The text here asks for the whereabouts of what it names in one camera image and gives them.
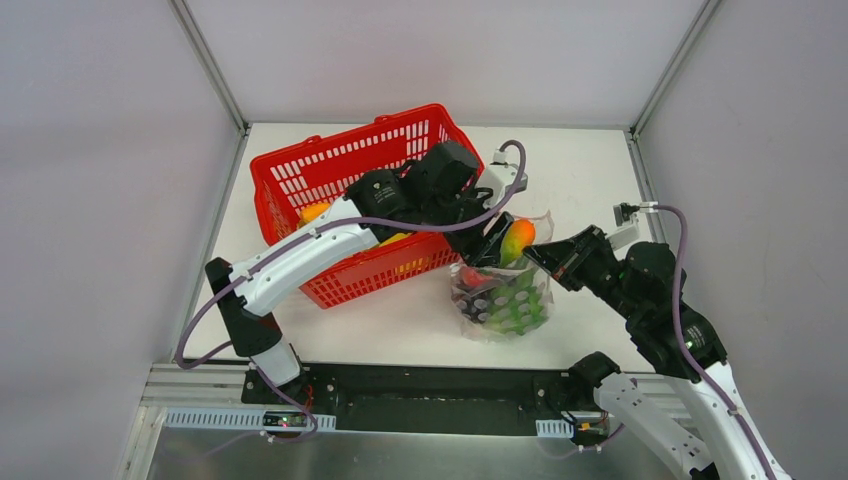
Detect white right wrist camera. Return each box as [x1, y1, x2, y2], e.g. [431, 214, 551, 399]
[607, 201, 658, 251]

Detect red apple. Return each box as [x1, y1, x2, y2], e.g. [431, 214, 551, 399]
[459, 266, 494, 291]

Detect red plastic shopping basket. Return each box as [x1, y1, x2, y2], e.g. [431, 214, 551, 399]
[249, 102, 485, 311]

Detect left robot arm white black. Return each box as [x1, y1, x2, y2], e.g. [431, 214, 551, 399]
[202, 140, 527, 405]

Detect dark purple grape bunch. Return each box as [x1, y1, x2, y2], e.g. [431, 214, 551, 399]
[451, 284, 496, 324]

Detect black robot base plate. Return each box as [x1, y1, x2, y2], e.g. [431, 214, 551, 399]
[282, 352, 620, 436]

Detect orange green mango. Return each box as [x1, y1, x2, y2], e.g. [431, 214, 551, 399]
[498, 219, 536, 268]

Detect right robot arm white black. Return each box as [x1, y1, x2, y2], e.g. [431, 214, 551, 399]
[523, 226, 790, 479]

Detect clear zip top bag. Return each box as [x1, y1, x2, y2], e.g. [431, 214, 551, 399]
[450, 218, 553, 341]

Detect green lettuce head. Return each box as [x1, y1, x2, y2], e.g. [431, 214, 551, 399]
[482, 270, 553, 336]

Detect orange bell pepper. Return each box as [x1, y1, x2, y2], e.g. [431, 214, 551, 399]
[298, 202, 331, 227]

